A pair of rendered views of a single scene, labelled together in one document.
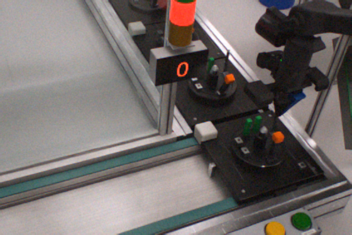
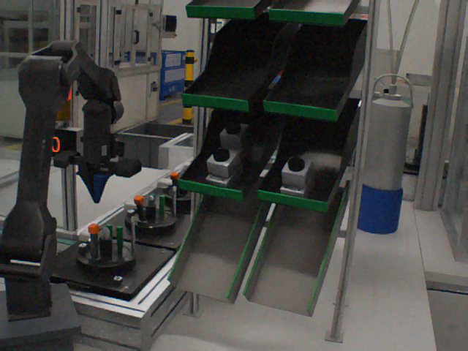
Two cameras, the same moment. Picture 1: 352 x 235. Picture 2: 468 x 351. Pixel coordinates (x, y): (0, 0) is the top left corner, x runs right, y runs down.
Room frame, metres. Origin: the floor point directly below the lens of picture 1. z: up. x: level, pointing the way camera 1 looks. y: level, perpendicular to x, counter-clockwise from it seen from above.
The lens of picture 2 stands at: (0.24, -1.15, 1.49)
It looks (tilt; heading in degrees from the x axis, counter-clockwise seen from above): 16 degrees down; 43
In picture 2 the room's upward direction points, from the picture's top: 3 degrees clockwise
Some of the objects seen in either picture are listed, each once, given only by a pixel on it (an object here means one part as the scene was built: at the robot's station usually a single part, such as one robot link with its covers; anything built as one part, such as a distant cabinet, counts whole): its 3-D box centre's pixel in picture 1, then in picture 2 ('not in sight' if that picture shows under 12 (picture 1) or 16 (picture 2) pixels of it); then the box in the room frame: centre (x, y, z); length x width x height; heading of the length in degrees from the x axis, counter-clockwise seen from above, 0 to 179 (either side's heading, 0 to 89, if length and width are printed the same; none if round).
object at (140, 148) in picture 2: not in sight; (175, 149); (2.34, 1.31, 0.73); 0.62 x 0.42 x 0.23; 118
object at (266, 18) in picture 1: (286, 24); (102, 100); (0.84, -0.20, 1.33); 0.12 x 0.08 x 0.11; 39
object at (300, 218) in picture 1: (301, 221); not in sight; (0.64, -0.30, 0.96); 0.04 x 0.04 x 0.02
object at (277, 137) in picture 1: (273, 143); (96, 240); (0.80, -0.24, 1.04); 0.04 x 0.02 x 0.08; 28
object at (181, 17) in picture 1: (182, 9); not in sight; (0.85, 0.01, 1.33); 0.05 x 0.05 x 0.05
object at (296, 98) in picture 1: (288, 102); (104, 188); (0.82, -0.24, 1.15); 0.06 x 0.04 x 0.07; 30
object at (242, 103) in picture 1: (213, 76); (151, 209); (1.06, -0.09, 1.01); 0.24 x 0.24 x 0.13; 28
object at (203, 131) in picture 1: (205, 133); (91, 238); (0.88, -0.08, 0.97); 0.05 x 0.05 x 0.04; 28
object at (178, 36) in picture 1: (180, 30); (60, 109); (0.85, 0.01, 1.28); 0.05 x 0.05 x 0.05
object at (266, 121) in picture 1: (256, 153); (106, 264); (0.84, -0.21, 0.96); 0.24 x 0.24 x 0.02; 28
